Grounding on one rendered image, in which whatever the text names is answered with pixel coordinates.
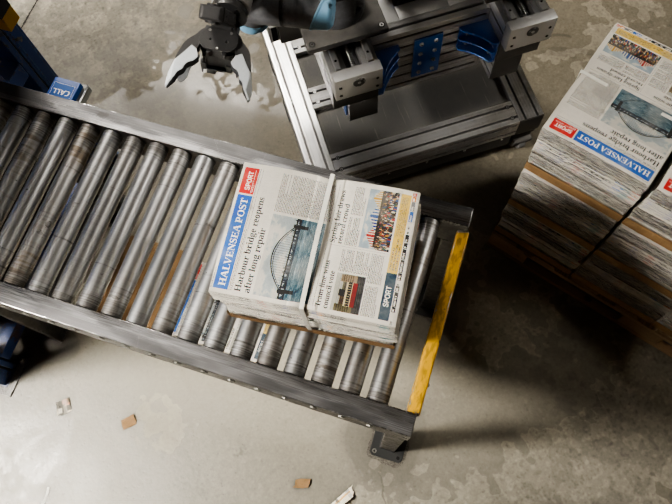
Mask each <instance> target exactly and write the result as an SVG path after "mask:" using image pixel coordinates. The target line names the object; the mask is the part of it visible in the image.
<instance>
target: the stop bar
mask: <svg viewBox="0 0 672 504"><path fill-rule="evenodd" d="M468 237H469V232H466V231H462V230H457V232H456V235H455V238H454V242H453V246H452V249H451V253H450V256H449V260H448V263H447V267H446V271H445V274H444V278H443V281H442V285H441V288H440V292H439V295H438V299H437V303H436V306H435V310H434V313H433V317H432V320H431V324H430V328H429V331H428V335H427V338H426V342H425V345H424V349H423V352H422V356H421V360H420V363H419V367H418V370H417V374H416V377H415V381H414V385H413V388H412V392H411V395H410V399H409V402H408V406H407V409H406V412H407V413H408V414H411V415H415V416H420V413H421V409H422V406H423V402H424V398H425V395H426V391H427V388H428V387H429V385H430V384H429V380H430V376H431V373H432V369H433V365H434V362H435V358H436V354H437V351H438V347H439V343H440V340H441V336H442V333H443V329H444V325H445V322H446V318H447V314H448V311H449V307H450V303H451V300H452V296H453V292H454V289H455V285H456V281H457V278H458V274H459V270H460V267H461V263H462V261H463V260H464V257H463V256H464V252H465V248H466V245H467V241H468Z"/></svg>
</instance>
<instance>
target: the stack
mask: <svg viewBox="0 0 672 504"><path fill-rule="evenodd" d="M580 73H582V74H581V75H580V77H579V78H578V76H579V74H580ZM579 74H578V76H577V78H578V79H577V78H576V80H575V82H574V84H573V85H572V86H571V87H570V89H569V90H568V92H567V93H566V94H565V96H564V97H563V99H562V100H561V101H560V103H559V104H558V106H557V107H556V109H555V110H554V111H553V113H552V114H551V116H550V117H549V119H548V120H547V122H546V123H545V124H544V126H543V127H542V129H541V131H540V134H539V136H538V137H537V142H536V143H535V145H534V147H533V149H532V151H531V154H530V156H529V159H528V162H529V163H531V164H532V165H534V166H536V167H538V168H540V169H541V170H543V171H545V172H547V173H549V174H550V175H552V176H554V177H556V178H558V179H559V180H561V181H563V182H565V183H567V184H568V185H570V186H572V187H574V188H576V189H577V190H579V191H581V192H583V193H584V194H586V195H588V196H590V197H591V198H593V199H595V200H597V201H598V202H600V203H602V204H604V205H605V206H607V207H609V208H610V209H612V210H614V211H615V212H617V213H619V214H621V215H622V216H623V214H625V213H626V212H627V213H628V211H629V209H630V208H631V207H632V209H631V211H630V212H629V214H628V215H627V217H626V218H629V219H631V220H633V221H634V222H636V223H638V224H640V225H642V226H644V227H645V228H647V229H649V230H651V231H653V232H654V233H656V234H658V235H660V236H662V237H663V238H665V239H667V240H669V241H670V242H672V48H670V47H667V46H665V45H663V44H661V43H659V42H657V41H655V40H653V39H651V38H649V37H647V36H645V35H643V34H641V33H639V32H637V31H635V30H632V29H630V28H628V27H626V26H624V25H621V24H619V23H617V24H615V25H614V27H613V28H612V29H611V31H610V32H609V34H608V35H607V36H606V38H605V39H604V41H603V42H602V43H601V45H600V46H599V48H598V49H597V51H596V52H595V53H594V55H593V56H592V58H591V59H590V61H589V62H588V64H587V65H586V67H585V69H584V70H582V69H581V71H580V72H579ZM511 199H513V200H515V201H516V202H518V203H520V204H522V205H523V206H525V207H527V208H529V209H531V210H532V211H534V212H536V213H538V214H540V215H541V216H543V217H545V218H547V219H549V220H550V221H552V222H554V223H556V224H557V225H559V226H561V227H563V228H564V229H566V230H568V231H570V232H571V233H573V234H575V235H577V236H578V237H580V238H582V239H583V240H585V241H587V242H588V243H590V244H592V245H593V246H595V245H597V244H599V243H598V242H599V241H601V242H600V244H599V245H598V247H597V248H595V249H596V250H597V249H598V250H600V251H602V252H604V253H605V254H607V255H609V256H611V257H612V258H614V259H616V260H618V261H620V262H621V263H623V264H625V265H627V266H628V267H630V268H632V269H634V270H635V271H637V272H639V273H641V274H642V275H644V276H646V277H648V278H649V279H651V280H653V281H654V282H656V283H658V284H659V285H661V286H663V287H664V288H666V289H668V290H669V291H671V292H672V252H671V251H669V250H667V249H666V248H664V247H662V246H660V245H659V244H657V243H655V242H653V241H652V240H650V239H648V238H646V237H644V236H643V235H641V234H639V233H637V232H636V231H634V230H632V229H630V228H629V227H627V226H625V225H623V224H622V223H621V222H623V221H624V220H625V219H626V218H625V219H624V217H625V216H626V214H627V213H626V214H625V216H624V217H623V218H622V219H621V220H620V221H619V222H617V221H615V220H614V219H612V218H610V217H608V216H607V215H605V214H603V213H601V212H600V211H598V210H596V209H594V208H593V207H591V206H589V205H587V204H586V203H584V202H582V201H580V200H579V199H577V198H575V197H574V196H572V195H570V194H568V193H567V192H565V191H563V190H561V189H560V188H558V187H556V186H554V185H553V184H551V183H549V182H547V181H546V180H544V179H542V178H540V177H539V176H537V175H535V174H533V173H532V172H530V171H528V170H526V169H525V168H524V169H523V171H522V172H521V174H520V176H519V178H518V182H517V184H516V186H515V188H514V190H513V193H512V195H511ZM633 205H634V206H633ZM627 210H628V211H627ZM501 214H502V215H501V216H502V217H501V220H500V221H499V223H498V224H497V226H499V227H500V228H502V229H504V230H505V231H507V232H509V233H510V234H512V235H514V236H516V237H517V238H519V239H521V240H522V241H524V242H525V243H527V244H529V245H530V246H532V247H534V248H535V249H537V250H539V251H540V252H542V253H543V254H545V255H547V256H548V257H550V258H551V259H553V260H554V261H556V262H558V263H559V264H561V265H562V266H564V267H566V268H567V269H569V270H572V269H575V268H576V269H575V271H574V272H573V273H575V274H577V275H579V276H580V277H582V278H584V279H586V280H587V281H589V282H591V283H593V284H594V285H596V286H598V287H599V288H601V289H603V290H605V291H606V292H608V293H610V294H611V295H613V296H615V297H616V298H618V299H620V300H621V301H623V302H625V303H626V304H628V305H630V306H631V307H633V308H634V309H636V310H638V311H639V312H641V313H643V314H644V315H646V316H648V317H649V318H651V319H653V320H656V321H657V322H658V323H660V324H662V325H663V326H665V327H666V328H668V329H670V330H671V331H672V299H670V298H669V297H667V296H665V295H664V294H662V293H660V292H659V291H657V290H655V289H653V288H652V287H650V286H648V285H647V284H645V283H643V282H641V281H640V280H638V279H636V278H635V277H633V276H631V275H629V274H628V273H626V272H624V271H623V270H621V269H619V268H617V267H616V266H614V265H612V264H611V263H609V262H607V261H605V260H604V259H602V258H600V257H599V256H597V255H595V254H593V252H595V251H596V250H595V249H594V250H595V251H594V250H593V251H590V250H588V249H586V248H585V247H583V246H581V245H579V244H578V243H576V242H574V241H572V240H571V239H569V238H567V237H565V236H564V235H562V234H560V233H558V232H557V231H555V230H553V229H552V228H550V227H548V226H546V225H545V224H543V223H541V222H539V221H538V220H536V219H534V218H532V217H531V216H529V215H527V214H525V213H524V212H522V211H520V210H519V209H517V208H515V207H513V206H512V205H510V204H508V203H507V205H506V206H505V208H504V209H503V211H502V213H501ZM623 219H624V220H623ZM487 245H488V246H490V247H492V248H493V249H495V250H496V251H498V252H500V253H501V254H503V255H505V256H506V257H508V258H510V259H511V260H513V261H514V262H516V263H518V264H519V265H521V266H523V267H524V268H526V269H528V270H529V271H531V272H532V273H534V274H536V275H537V276H539V277H541V278H542V279H544V280H545V281H547V282H549V283H550V284H552V285H554V286H555V287H557V288H559V289H560V290H562V291H563V292H565V293H567V294H568V295H570V296H572V297H573V298H575V299H577V300H578V301H580V302H581V303H583V304H585V305H586V306H588V307H590V308H591V309H593V310H594V311H596V312H598V313H599V314H601V315H603V316H604V317H606V318H608V319H609V320H611V321H612V322H614V323H616V324H617V325H619V326H621V327H622V328H624V329H626V330H627V331H629V332H630V333H632V334H634V335H635V336H637V337H639V338H640V339H642V340H643V341H645V342H647V343H648V344H650V345H652V346H653V347H655V348H657V349H658V350H660V351H661V352H663V353H665V354H666V355H668V356H670V357H671V358H672V346H670V345H669V344H667V343H666V342H668V343H670V344H671V345H672V337H671V336H669V335H668V334H666V333H664V332H663V331H661V330H659V329H658V328H656V327H654V326H653V325H651V324H652V323H648V322H647V321H645V320H643V319H642V318H640V317H638V316H636V315H635V314H633V313H631V312H630V311H628V310H626V309H625V308H623V307H621V306H620V305H618V304H616V303H614V302H613V301H611V300H609V299H608V298H606V297H604V296H603V295H601V294H599V293H598V292H596V291H594V290H593V289H591V288H589V287H587V286H586V285H584V284H582V283H581V282H579V281H577V280H576V279H574V278H572V277H571V274H572V272H571V273H570V274H567V273H565V272H563V271H562V270H560V269H558V268H557V267H555V266H553V265H552V264H550V263H548V262H547V261H545V260H544V259H542V258H540V257H539V256H537V255H535V254H534V253H532V252H530V251H529V250H527V249H526V248H524V247H522V246H521V245H519V244H517V243H516V242H514V241H512V240H511V239H509V238H508V237H506V236H504V235H503V234H501V233H499V232H498V231H496V230H493V232H492V233H491V236H490V238H489V240H488V242H487ZM527 257H528V258H530V259H531V260H533V261H535V262H536V263H538V264H540V265H541V266H543V267H545V268H546V269H548V270H549V271H551V272H553V273H554V274H556V275H558V276H559V277H561V278H563V279H564V280H566V281H568V282H569V283H571V284H573V285H574V286H576V287H577V288H579V289H581V290H582V291H584V292H586V293H587V294H589V295H591V296H592V297H594V298H596V299H597V300H599V301H601V302H602V303H604V304H605V305H607V306H609V307H610V308H612V309H614V310H615V311H617V312H619V313H620V315H619V314H618V313H616V312H615V311H613V310H611V309H610V308H608V307H606V306H605V305H603V304H601V303H600V302H598V301H596V300H595V299H593V298H591V297H590V296H588V295H587V294H585V293H583V292H582V291H580V290H578V289H577V288H575V287H573V286H572V285H570V284H568V283H567V282H565V281H564V280H562V279H560V278H559V277H557V276H555V275H554V274H552V273H550V272H549V271H547V270H545V269H544V268H542V267H540V266H539V265H537V264H536V263H534V262H532V261H531V260H529V259H527ZM663 340H665V341H666V342H664V341H663Z"/></svg>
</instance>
